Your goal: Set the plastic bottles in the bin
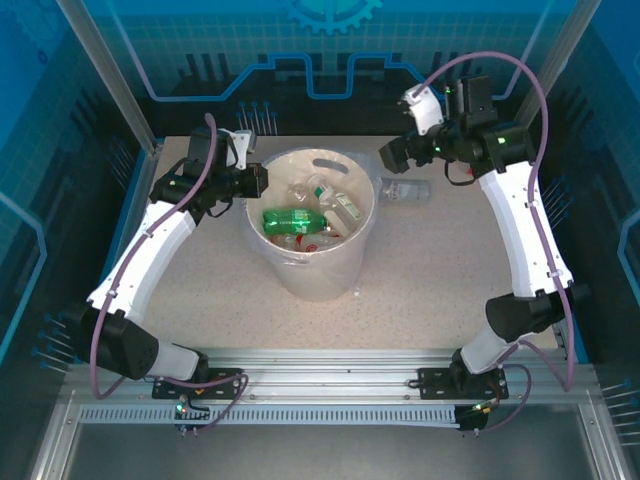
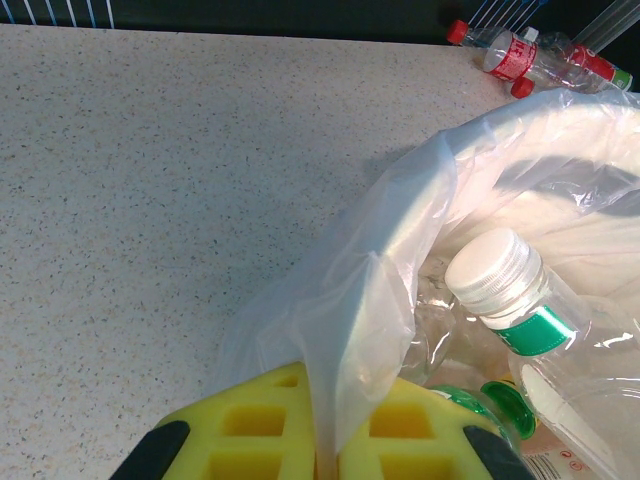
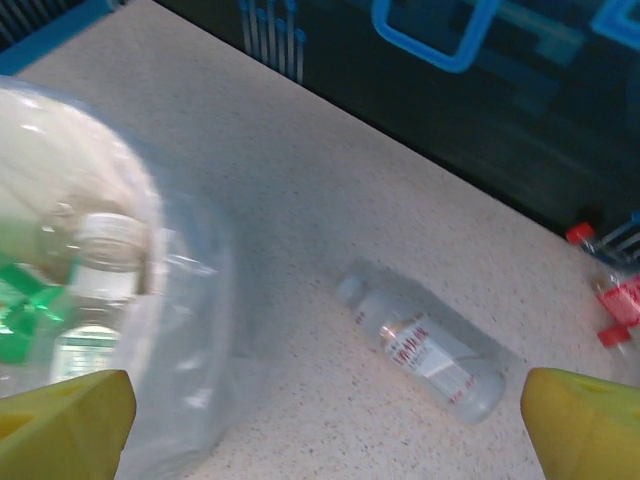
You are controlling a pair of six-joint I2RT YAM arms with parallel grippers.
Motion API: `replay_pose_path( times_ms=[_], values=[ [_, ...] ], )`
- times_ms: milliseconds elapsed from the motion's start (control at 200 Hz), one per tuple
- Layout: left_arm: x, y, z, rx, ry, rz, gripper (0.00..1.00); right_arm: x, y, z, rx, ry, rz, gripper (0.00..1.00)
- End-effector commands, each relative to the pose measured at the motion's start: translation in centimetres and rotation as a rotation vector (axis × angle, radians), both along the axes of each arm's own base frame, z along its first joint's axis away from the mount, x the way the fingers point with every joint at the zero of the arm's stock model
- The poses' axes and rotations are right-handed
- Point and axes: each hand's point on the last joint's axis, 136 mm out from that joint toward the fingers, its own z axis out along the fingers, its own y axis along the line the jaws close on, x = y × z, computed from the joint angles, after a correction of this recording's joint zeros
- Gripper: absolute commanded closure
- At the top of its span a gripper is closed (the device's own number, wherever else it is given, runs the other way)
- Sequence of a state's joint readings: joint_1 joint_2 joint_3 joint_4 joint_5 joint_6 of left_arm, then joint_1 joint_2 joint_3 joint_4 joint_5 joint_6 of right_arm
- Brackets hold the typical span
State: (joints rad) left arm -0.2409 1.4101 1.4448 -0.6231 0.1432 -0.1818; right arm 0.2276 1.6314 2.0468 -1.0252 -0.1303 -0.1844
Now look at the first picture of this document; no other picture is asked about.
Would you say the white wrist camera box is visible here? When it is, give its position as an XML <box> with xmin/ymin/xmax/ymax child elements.
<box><xmin>219</xmin><ymin>128</ymin><xmax>257</xmax><ymax>171</ymax></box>
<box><xmin>398</xmin><ymin>83</ymin><xmax>445</xmax><ymax>136</ymax></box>

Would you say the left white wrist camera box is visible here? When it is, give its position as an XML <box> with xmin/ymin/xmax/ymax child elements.
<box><xmin>219</xmin><ymin>128</ymin><xmax>257</xmax><ymax>171</ymax></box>

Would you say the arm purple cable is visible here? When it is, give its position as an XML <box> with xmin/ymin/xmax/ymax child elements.
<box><xmin>414</xmin><ymin>49</ymin><xmax>576</xmax><ymax>434</ymax></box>
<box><xmin>89</xmin><ymin>112</ymin><xmax>250</xmax><ymax>434</ymax></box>

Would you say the white round plastic bin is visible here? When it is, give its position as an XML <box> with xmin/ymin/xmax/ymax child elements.
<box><xmin>244</xmin><ymin>147</ymin><xmax>377</xmax><ymax>303</ymax></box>

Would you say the white slotted cable duct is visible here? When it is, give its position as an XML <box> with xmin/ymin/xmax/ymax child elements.
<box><xmin>78</xmin><ymin>404</ymin><xmax>464</xmax><ymax>427</ymax></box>

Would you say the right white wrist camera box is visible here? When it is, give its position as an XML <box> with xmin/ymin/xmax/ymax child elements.
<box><xmin>398</xmin><ymin>83</ymin><xmax>445</xmax><ymax>136</ymax></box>

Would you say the aluminium frame post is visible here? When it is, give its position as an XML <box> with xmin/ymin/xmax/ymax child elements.
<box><xmin>53</xmin><ymin>0</ymin><xmax>159</xmax><ymax>154</ymax></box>
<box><xmin>507</xmin><ymin>0</ymin><xmax>604</xmax><ymax>144</ymax></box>

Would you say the clear cola bottle red cap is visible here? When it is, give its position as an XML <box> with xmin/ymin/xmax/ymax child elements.
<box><xmin>269</xmin><ymin>229</ymin><xmax>347</xmax><ymax>255</ymax></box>

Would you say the black base electronics board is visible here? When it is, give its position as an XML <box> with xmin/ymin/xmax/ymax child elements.
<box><xmin>457</xmin><ymin>399</ymin><xmax>501</xmax><ymax>436</ymax></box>
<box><xmin>172</xmin><ymin>397</ymin><xmax>211</xmax><ymax>436</ymax></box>

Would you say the crushed clear plastic bottle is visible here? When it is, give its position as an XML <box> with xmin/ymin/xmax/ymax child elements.
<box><xmin>285</xmin><ymin>173</ymin><xmax>329</xmax><ymax>202</ymax></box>

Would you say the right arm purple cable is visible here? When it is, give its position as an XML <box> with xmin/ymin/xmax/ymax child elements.
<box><xmin>414</xmin><ymin>49</ymin><xmax>576</xmax><ymax>434</ymax></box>

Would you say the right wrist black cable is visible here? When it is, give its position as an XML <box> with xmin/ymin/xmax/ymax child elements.
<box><xmin>443</xmin><ymin>159</ymin><xmax>481</xmax><ymax>186</ymax></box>

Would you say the green plastic bottle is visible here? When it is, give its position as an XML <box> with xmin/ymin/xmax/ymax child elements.
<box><xmin>261</xmin><ymin>206</ymin><xmax>329</xmax><ymax>236</ymax></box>

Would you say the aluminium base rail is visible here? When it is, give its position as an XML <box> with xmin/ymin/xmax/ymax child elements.
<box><xmin>58</xmin><ymin>347</ymin><xmax>599</xmax><ymax>407</ymax></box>

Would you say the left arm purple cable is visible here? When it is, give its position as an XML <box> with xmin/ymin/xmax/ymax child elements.
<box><xmin>89</xmin><ymin>112</ymin><xmax>250</xmax><ymax>434</ymax></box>

